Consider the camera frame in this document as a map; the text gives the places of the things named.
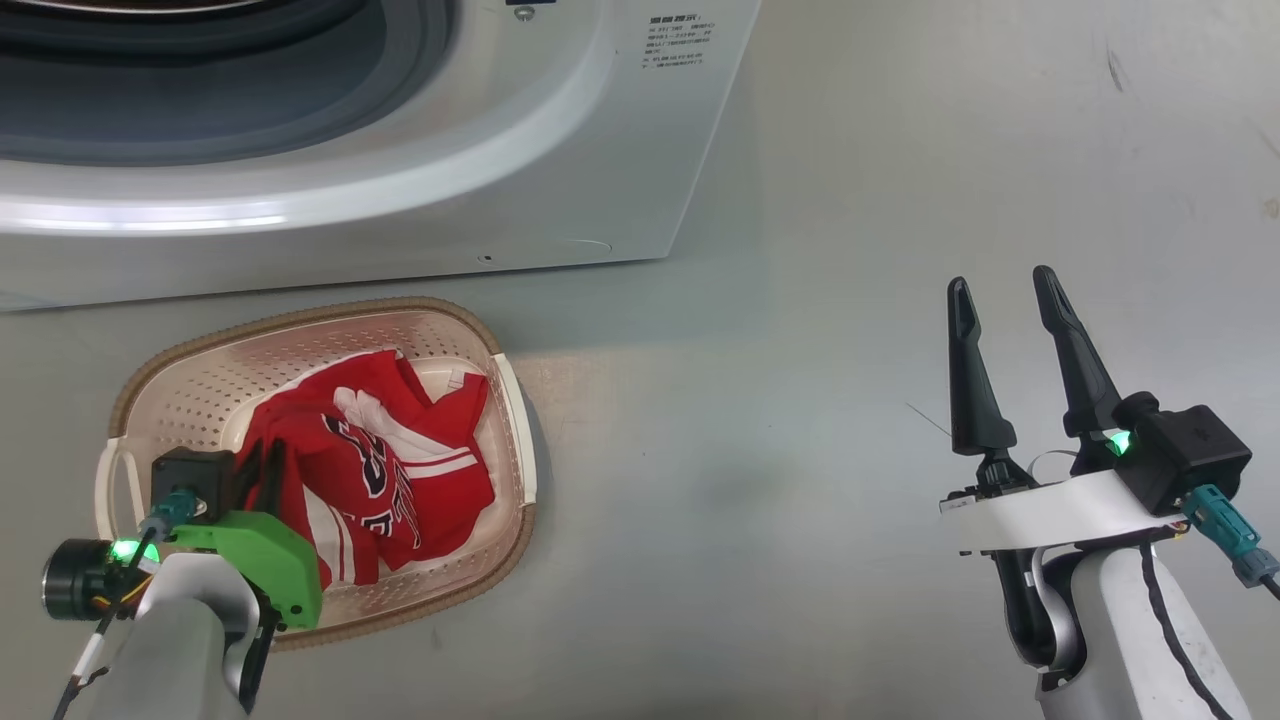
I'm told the white front-load washing machine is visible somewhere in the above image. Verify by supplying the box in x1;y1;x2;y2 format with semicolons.
0;0;763;313

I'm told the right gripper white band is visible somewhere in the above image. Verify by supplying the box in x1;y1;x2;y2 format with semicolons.
938;265;1186;557

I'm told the braided black arm cable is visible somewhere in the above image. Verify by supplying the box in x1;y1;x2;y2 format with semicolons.
1138;545;1239;720

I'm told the red and white jersey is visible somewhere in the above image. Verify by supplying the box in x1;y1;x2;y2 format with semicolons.
232;347;498;588

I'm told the black cable with teal plug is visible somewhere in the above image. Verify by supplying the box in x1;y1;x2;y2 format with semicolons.
1180;484;1280;601
50;487;206;720

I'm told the cream perforated laundry basket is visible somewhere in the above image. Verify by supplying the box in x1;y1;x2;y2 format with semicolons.
95;296;539;653

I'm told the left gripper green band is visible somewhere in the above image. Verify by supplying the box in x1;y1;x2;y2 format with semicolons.
42;437;324;631

